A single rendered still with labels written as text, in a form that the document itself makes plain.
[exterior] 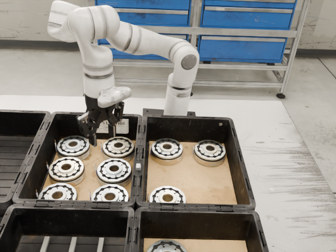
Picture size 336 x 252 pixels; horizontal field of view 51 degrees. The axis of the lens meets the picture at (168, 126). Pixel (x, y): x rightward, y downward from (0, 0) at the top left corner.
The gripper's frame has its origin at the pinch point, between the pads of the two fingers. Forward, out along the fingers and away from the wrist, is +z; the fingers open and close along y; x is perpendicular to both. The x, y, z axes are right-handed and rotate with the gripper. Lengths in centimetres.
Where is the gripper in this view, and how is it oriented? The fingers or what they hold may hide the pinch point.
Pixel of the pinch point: (102, 136)
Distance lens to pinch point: 97.7
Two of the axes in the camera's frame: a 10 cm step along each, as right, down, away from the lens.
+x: 7.1, 4.4, -5.5
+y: -7.0, 3.8, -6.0
